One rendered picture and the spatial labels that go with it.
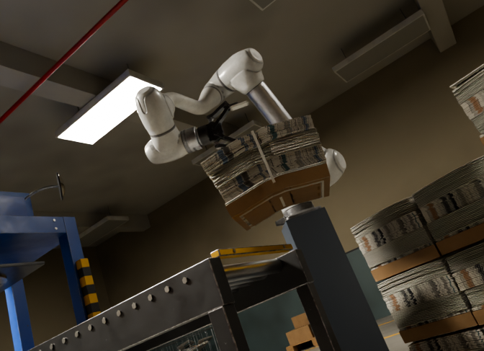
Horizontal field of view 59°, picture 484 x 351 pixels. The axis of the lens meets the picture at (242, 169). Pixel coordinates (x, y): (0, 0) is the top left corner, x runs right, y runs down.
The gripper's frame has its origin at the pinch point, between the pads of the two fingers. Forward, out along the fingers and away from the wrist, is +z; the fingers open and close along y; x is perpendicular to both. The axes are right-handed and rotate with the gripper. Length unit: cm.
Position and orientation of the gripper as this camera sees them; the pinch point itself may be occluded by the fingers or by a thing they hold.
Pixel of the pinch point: (250, 119)
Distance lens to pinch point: 162.1
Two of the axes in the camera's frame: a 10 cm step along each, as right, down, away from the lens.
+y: 2.8, 9.1, -3.1
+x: -1.9, -2.6, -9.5
